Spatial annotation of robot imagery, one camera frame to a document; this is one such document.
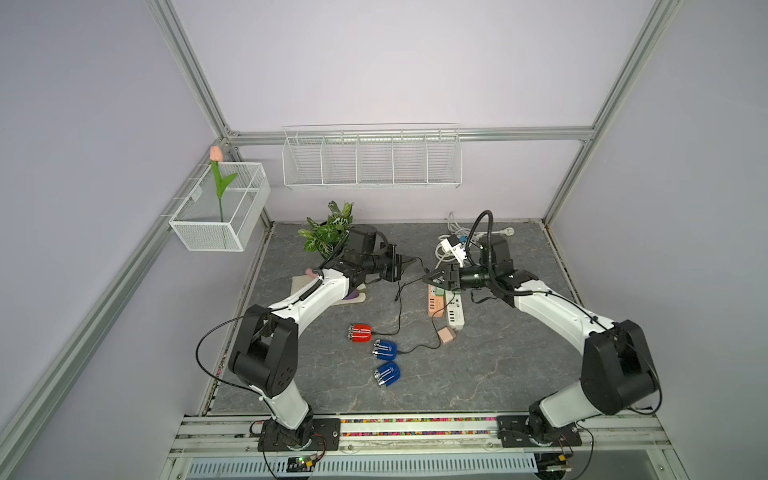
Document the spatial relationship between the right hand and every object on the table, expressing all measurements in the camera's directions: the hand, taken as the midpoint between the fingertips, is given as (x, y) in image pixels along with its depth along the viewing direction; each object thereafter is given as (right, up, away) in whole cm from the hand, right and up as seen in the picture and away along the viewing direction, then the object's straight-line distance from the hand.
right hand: (424, 280), depth 79 cm
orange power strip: (+5, -9, +15) cm, 18 cm away
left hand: (-1, +7, +1) cm, 7 cm away
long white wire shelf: (-15, +39, +18) cm, 46 cm away
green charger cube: (+6, -5, +16) cm, 18 cm away
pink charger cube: (+8, -18, +10) cm, 21 cm away
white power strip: (+11, -11, +13) cm, 20 cm away
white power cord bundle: (+7, +10, -3) cm, 13 cm away
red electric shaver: (-18, -17, +10) cm, 27 cm away
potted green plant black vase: (-27, +12, +6) cm, 30 cm away
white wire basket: (-55, +19, +2) cm, 58 cm away
